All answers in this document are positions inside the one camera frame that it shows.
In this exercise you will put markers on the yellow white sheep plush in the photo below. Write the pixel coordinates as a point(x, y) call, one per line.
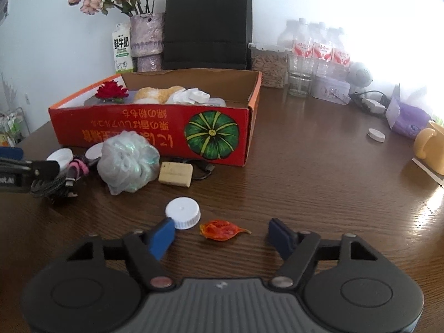
point(152, 94)

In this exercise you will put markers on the clear drinking glass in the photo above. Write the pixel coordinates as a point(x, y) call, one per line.
point(300, 83)

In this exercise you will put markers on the white power adapter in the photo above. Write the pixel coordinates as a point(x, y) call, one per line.
point(373, 105)

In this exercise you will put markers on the yellow mug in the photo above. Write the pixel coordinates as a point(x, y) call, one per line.
point(432, 145)

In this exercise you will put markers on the pack of clear water bottles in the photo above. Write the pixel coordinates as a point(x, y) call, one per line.
point(321, 50)

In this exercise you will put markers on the red cardboard box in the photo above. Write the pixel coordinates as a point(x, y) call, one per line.
point(152, 128)

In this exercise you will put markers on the purple textured vase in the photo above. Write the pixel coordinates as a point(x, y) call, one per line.
point(147, 34)

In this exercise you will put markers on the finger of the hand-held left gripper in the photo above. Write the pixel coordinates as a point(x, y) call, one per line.
point(10, 152)
point(34, 170)

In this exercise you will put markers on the white floral tin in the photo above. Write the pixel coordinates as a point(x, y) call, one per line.
point(329, 90)

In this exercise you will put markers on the wall poster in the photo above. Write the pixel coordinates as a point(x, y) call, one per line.
point(3, 7)

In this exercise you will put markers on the purple tissue pack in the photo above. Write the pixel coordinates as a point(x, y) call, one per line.
point(409, 121)

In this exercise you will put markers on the small flat white lid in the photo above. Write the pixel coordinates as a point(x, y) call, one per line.
point(376, 135)

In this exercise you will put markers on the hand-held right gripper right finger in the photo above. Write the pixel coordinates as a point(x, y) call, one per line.
point(281, 236)

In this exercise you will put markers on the white green milk carton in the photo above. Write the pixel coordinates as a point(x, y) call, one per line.
point(121, 48)

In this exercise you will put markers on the beige soap bar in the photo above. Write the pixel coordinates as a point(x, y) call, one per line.
point(175, 174)

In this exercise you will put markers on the white ridged bottle cap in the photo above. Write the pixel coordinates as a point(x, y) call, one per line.
point(182, 211)

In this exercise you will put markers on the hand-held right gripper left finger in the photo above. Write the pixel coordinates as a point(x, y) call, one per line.
point(161, 236)

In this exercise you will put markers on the white screw lid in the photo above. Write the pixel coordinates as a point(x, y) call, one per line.
point(92, 154)
point(62, 156)

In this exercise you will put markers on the clear jar of wooden pieces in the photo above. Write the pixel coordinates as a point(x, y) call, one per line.
point(269, 69)

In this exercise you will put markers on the white round device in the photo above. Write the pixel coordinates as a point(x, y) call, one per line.
point(361, 75)

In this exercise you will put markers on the white tissue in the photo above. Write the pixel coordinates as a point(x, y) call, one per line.
point(178, 96)

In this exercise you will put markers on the black paper bag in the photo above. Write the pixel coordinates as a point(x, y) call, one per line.
point(208, 24)

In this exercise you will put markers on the orange dried peel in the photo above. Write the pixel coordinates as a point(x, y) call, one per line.
point(218, 229)

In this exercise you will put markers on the crumpled translucent plastic bag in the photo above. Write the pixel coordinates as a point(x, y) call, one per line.
point(125, 163)

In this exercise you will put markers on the red artificial rose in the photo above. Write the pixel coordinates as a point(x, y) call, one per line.
point(111, 90)

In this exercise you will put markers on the white wet wipes pack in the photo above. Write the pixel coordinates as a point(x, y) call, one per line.
point(215, 102)

